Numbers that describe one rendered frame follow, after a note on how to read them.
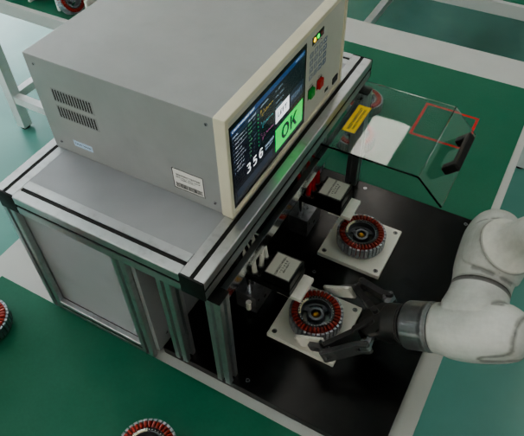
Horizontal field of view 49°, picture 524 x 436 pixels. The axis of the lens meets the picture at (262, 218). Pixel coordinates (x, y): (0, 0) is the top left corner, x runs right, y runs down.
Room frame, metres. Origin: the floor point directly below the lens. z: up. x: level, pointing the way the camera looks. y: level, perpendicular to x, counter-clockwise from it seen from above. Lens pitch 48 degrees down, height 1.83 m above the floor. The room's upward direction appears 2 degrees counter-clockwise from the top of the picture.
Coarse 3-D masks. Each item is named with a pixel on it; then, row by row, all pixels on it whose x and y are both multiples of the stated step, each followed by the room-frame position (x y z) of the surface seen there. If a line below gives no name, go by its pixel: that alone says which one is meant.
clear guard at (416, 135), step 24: (360, 96) 1.02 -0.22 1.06; (384, 96) 1.02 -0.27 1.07; (408, 96) 1.02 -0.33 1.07; (384, 120) 0.94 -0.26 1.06; (408, 120) 0.94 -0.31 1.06; (432, 120) 0.93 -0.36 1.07; (456, 120) 0.95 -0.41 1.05; (336, 144) 0.87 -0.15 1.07; (360, 144) 0.87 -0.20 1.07; (384, 144) 0.86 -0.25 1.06; (408, 144) 0.86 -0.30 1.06; (432, 144) 0.86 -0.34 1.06; (456, 144) 0.89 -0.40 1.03; (408, 168) 0.79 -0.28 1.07; (432, 168) 0.81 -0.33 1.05; (432, 192) 0.76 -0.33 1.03
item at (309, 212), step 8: (296, 208) 0.92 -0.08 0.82; (312, 208) 0.92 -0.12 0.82; (320, 208) 0.94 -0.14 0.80; (296, 216) 0.90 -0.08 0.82; (304, 216) 0.89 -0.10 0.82; (312, 216) 0.90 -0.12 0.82; (288, 224) 0.90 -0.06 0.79; (296, 224) 0.89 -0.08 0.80; (304, 224) 0.88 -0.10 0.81; (312, 224) 0.90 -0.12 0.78; (296, 232) 0.89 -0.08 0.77; (304, 232) 0.88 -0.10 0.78
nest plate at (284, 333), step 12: (312, 288) 0.72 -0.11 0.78; (288, 300) 0.69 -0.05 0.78; (288, 312) 0.66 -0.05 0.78; (348, 312) 0.66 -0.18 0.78; (360, 312) 0.66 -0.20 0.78; (276, 324) 0.63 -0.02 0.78; (288, 324) 0.63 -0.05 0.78; (348, 324) 0.63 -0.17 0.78; (276, 336) 0.61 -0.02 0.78; (288, 336) 0.61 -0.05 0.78; (300, 348) 0.58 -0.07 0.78
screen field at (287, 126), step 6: (300, 102) 0.85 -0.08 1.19; (294, 108) 0.83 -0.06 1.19; (300, 108) 0.85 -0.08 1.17; (294, 114) 0.83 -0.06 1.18; (300, 114) 0.85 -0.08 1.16; (288, 120) 0.81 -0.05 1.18; (294, 120) 0.83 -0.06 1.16; (300, 120) 0.85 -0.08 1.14; (282, 126) 0.79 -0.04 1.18; (288, 126) 0.81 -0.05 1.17; (294, 126) 0.83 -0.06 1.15; (276, 132) 0.77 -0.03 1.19; (282, 132) 0.79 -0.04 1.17; (288, 132) 0.81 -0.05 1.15; (276, 138) 0.77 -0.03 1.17; (282, 138) 0.79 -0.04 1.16; (276, 144) 0.77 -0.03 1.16; (276, 150) 0.77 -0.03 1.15
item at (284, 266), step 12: (276, 252) 0.72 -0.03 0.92; (276, 264) 0.69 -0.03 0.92; (288, 264) 0.68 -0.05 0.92; (300, 264) 0.68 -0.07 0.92; (252, 276) 0.68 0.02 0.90; (264, 276) 0.67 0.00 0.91; (276, 276) 0.66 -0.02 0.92; (288, 276) 0.66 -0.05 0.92; (300, 276) 0.67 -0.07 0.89; (276, 288) 0.65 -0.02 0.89; (288, 288) 0.64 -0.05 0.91; (300, 288) 0.65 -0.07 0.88; (300, 300) 0.63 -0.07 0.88
